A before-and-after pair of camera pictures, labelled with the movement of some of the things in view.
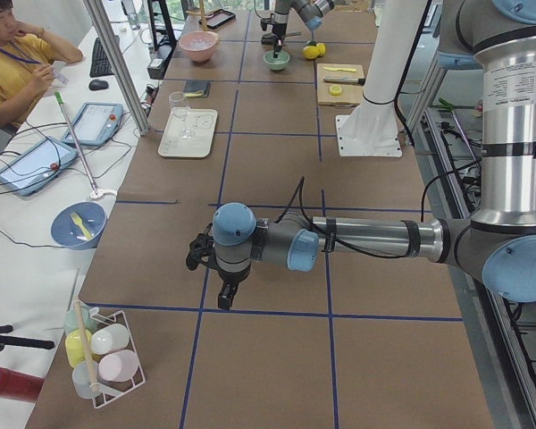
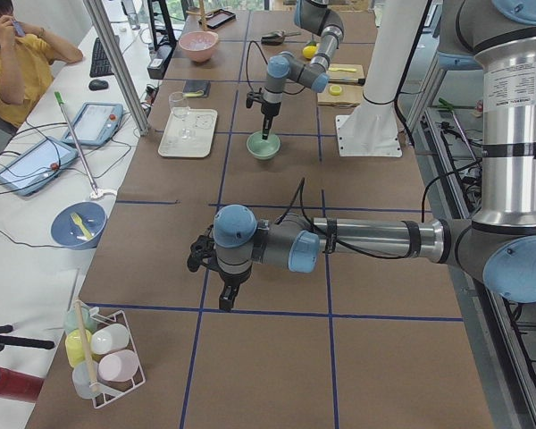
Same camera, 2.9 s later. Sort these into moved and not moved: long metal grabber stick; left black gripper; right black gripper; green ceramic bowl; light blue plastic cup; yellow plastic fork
Moved: right black gripper; green ceramic bowl
Not moved: yellow plastic fork; left black gripper; long metal grabber stick; light blue plastic cup
